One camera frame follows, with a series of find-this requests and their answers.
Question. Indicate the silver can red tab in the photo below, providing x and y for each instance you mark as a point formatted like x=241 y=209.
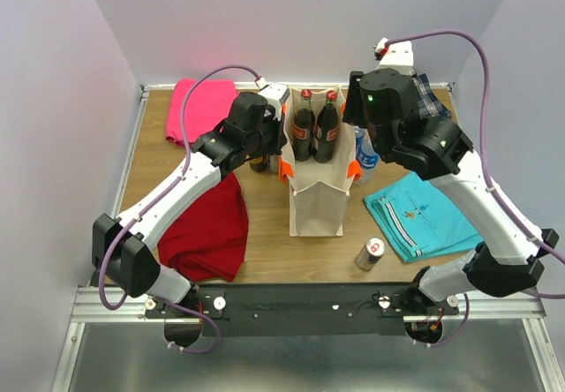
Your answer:
x=273 y=163

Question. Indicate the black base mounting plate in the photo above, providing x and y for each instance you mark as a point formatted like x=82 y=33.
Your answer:
x=272 y=309

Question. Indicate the clear water bottle blue label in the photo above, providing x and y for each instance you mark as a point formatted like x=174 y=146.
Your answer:
x=366 y=156

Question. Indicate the pink folded cloth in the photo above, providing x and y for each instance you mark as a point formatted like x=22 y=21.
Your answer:
x=208 y=105

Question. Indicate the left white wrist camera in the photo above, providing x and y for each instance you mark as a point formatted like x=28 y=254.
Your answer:
x=277 y=94

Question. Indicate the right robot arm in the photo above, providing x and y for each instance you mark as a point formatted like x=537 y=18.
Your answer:
x=507 y=258

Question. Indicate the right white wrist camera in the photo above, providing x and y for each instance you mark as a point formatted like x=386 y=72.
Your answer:
x=398 y=56

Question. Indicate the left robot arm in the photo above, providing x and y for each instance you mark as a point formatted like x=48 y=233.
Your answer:
x=122 y=245

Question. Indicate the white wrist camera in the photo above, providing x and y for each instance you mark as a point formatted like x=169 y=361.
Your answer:
x=398 y=56
x=277 y=94

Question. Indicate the beige canvas tote bag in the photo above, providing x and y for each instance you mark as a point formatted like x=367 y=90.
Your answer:
x=319 y=192

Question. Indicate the silver can front table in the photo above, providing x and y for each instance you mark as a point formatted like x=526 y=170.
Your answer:
x=371 y=252

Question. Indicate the black can beside bag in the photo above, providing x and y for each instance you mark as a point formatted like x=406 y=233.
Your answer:
x=259 y=164

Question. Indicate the cola glass bottle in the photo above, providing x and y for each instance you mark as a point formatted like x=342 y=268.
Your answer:
x=302 y=129

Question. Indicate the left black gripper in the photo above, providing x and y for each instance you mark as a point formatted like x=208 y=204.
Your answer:
x=279 y=141

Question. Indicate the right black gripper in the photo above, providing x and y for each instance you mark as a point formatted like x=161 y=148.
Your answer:
x=352 y=111

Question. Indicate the red folded cloth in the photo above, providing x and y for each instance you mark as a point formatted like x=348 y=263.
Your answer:
x=208 y=240

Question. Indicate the plaid navy white shirt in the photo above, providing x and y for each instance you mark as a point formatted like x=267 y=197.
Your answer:
x=429 y=105

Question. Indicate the teal folded shorts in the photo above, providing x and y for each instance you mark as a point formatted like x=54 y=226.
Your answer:
x=419 y=221

